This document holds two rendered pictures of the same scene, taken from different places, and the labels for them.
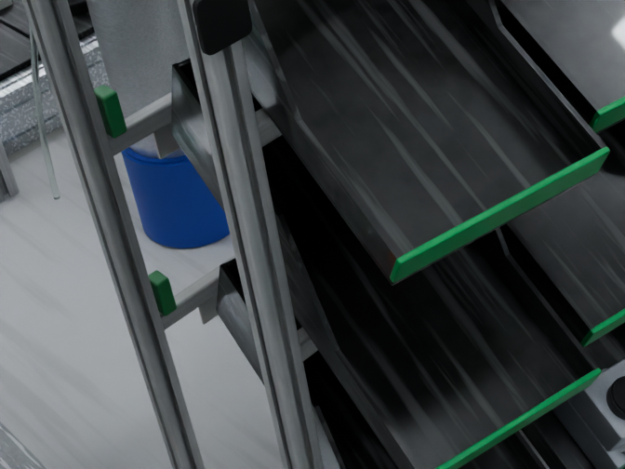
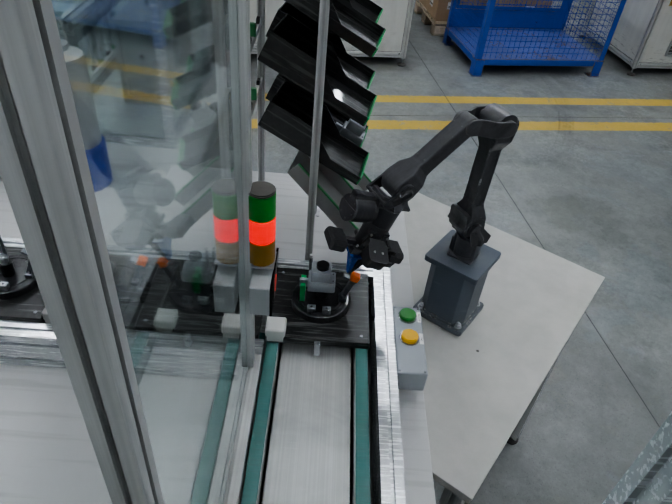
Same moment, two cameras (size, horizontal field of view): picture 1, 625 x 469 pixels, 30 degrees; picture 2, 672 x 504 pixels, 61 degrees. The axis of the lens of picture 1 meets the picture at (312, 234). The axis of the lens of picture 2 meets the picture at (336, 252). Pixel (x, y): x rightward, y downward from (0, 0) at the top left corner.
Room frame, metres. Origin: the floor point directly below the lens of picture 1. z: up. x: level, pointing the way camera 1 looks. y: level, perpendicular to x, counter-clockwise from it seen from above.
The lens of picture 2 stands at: (-0.24, 0.98, 1.96)
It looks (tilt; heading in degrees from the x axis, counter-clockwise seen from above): 39 degrees down; 304
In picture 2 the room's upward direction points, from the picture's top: 6 degrees clockwise
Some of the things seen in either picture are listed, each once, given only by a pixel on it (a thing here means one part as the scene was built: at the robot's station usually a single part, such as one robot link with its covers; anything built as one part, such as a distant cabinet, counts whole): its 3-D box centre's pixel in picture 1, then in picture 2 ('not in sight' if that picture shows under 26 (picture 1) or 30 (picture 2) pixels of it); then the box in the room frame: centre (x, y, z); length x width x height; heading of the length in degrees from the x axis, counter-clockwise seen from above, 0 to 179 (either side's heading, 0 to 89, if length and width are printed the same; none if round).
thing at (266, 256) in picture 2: not in sight; (261, 248); (0.33, 0.39, 1.28); 0.05 x 0.05 x 0.05
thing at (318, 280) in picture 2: not in sight; (317, 275); (0.36, 0.17, 1.06); 0.08 x 0.04 x 0.07; 37
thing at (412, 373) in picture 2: not in sight; (407, 346); (0.13, 0.11, 0.93); 0.21 x 0.07 x 0.06; 127
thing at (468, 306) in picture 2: not in sight; (455, 282); (0.14, -0.14, 0.96); 0.15 x 0.15 x 0.20; 1
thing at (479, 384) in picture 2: not in sight; (430, 304); (0.19, -0.14, 0.84); 0.90 x 0.70 x 0.03; 91
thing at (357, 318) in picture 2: not in sight; (319, 305); (0.35, 0.17, 0.96); 0.24 x 0.24 x 0.02; 37
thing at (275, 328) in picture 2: not in sight; (275, 329); (0.37, 0.31, 0.97); 0.05 x 0.05 x 0.04; 37
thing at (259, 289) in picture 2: not in sight; (261, 244); (0.33, 0.39, 1.29); 0.12 x 0.05 x 0.25; 127
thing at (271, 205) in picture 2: not in sight; (261, 203); (0.33, 0.39, 1.38); 0.05 x 0.05 x 0.05
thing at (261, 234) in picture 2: not in sight; (261, 226); (0.33, 0.39, 1.33); 0.05 x 0.05 x 0.05
